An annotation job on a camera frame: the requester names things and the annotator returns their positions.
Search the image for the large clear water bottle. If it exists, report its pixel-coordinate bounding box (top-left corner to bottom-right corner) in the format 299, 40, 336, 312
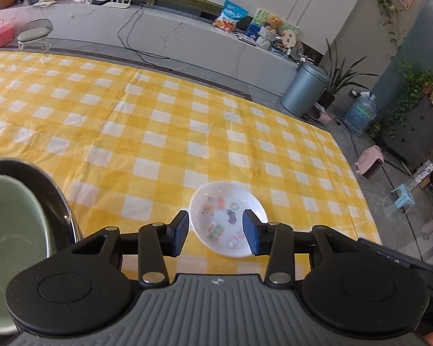
344, 92, 377, 136

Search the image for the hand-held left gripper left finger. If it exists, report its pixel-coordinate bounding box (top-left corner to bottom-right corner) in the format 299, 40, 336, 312
70, 210, 190, 285

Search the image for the green ceramic bowl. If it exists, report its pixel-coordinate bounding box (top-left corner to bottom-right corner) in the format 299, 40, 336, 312
0, 175, 57, 335

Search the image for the pink space heater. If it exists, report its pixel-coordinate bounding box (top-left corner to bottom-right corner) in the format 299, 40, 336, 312
355, 145, 385, 180

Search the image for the long-leaf potted plant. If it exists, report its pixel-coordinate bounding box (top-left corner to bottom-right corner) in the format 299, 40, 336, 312
318, 38, 380, 111

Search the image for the blue snack bag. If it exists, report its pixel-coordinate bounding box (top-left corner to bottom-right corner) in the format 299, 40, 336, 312
213, 0, 249, 32

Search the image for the dark grey cabinet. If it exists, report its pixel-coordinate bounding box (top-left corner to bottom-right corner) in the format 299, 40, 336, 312
379, 95, 433, 166

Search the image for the black power cable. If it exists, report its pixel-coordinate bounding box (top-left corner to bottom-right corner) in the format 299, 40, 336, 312
117, 5, 171, 60

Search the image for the grey metal trash bin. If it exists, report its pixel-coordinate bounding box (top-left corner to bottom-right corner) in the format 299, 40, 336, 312
281, 61, 331, 118

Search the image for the round cushioned stool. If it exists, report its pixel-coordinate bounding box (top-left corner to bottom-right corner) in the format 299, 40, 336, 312
17, 19, 54, 53

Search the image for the small blue plastic stool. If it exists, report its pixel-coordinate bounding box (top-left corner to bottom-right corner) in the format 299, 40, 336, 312
390, 184, 415, 210

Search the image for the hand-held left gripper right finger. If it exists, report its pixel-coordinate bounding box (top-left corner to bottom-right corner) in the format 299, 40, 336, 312
242, 210, 363, 285

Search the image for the yellow checked tablecloth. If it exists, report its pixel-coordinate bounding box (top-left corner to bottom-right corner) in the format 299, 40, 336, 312
0, 51, 383, 282

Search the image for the stainless steel bowl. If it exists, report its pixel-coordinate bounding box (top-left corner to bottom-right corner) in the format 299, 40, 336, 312
0, 159, 84, 260

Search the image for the small white sticker-print plate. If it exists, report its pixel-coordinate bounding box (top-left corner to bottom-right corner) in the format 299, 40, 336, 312
188, 182, 268, 259

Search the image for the brown teddy bear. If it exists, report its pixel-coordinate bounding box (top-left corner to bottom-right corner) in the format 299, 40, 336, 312
265, 15, 285, 34

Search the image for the hanging wall vine plant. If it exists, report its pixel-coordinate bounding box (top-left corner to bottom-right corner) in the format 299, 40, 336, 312
373, 0, 405, 59

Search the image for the pink patterned bag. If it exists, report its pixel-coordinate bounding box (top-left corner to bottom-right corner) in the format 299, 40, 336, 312
312, 103, 333, 125

